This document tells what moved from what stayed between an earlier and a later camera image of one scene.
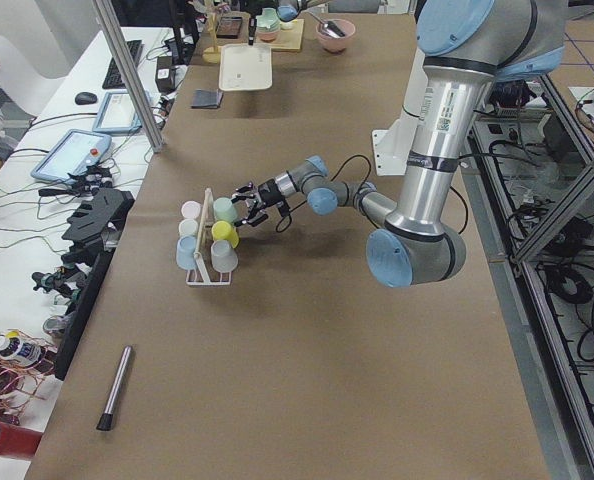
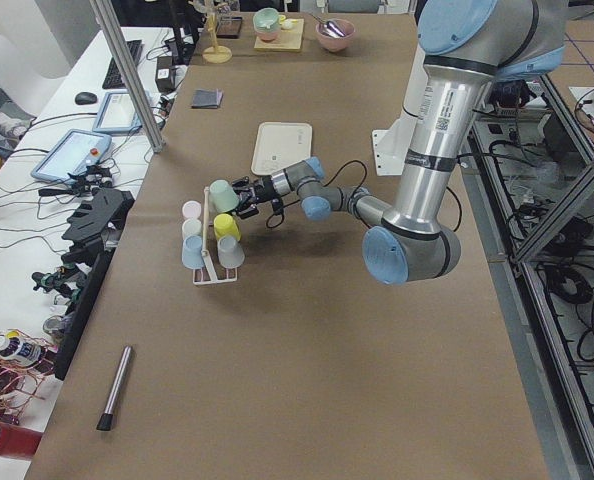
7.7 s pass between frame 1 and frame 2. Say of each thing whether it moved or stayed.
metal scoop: stayed
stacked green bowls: stayed
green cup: moved
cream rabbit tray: moved
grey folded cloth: stayed
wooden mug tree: stayed
